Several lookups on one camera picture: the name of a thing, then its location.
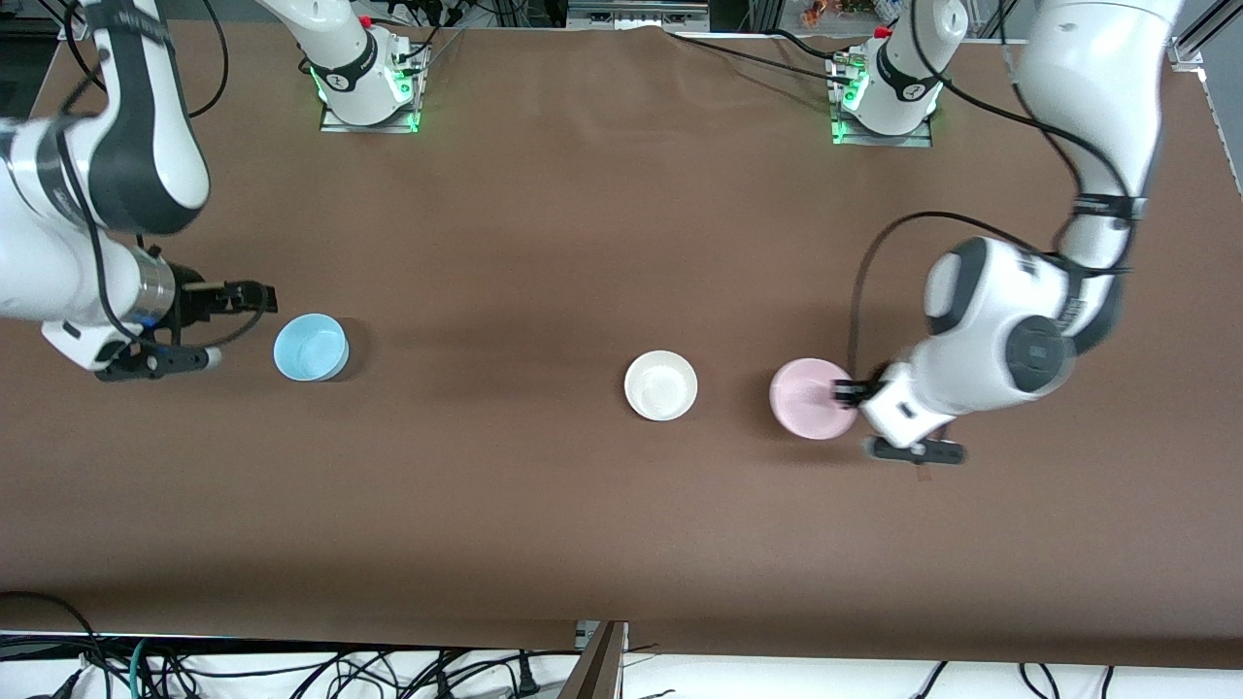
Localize pink bowl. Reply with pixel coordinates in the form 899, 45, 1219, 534
769, 357, 860, 442

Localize blue bowl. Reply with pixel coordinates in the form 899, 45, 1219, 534
273, 313, 351, 383

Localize white bowl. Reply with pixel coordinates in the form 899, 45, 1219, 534
623, 349, 699, 422

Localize brown table cover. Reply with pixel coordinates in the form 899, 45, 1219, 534
0, 17, 1243, 671

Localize colourful background items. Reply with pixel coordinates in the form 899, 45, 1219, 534
800, 0, 900, 26

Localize silver aluminium extrusion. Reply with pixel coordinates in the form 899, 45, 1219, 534
567, 0, 711, 31

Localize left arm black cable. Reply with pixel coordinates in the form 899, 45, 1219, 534
847, 0, 1137, 376

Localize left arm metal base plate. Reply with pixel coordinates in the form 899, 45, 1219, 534
830, 53, 935, 149

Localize grey table cable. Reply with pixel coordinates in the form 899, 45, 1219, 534
418, 27, 470, 75

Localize black floor cable loop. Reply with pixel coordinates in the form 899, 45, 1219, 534
0, 590, 110, 699

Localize black table cable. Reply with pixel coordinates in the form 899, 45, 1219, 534
668, 29, 857, 86

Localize metal table post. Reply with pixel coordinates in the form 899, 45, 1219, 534
558, 621, 631, 699

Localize aluminium frame corner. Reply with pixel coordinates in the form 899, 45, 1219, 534
1169, 0, 1243, 195

